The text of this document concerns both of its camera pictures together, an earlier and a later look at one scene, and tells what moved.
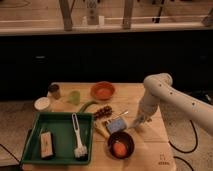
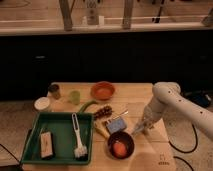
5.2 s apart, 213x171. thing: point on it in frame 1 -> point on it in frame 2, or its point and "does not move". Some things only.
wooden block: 46,145 does not move
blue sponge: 116,125 does not move
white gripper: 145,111 -> 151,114
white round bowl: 42,103 does not move
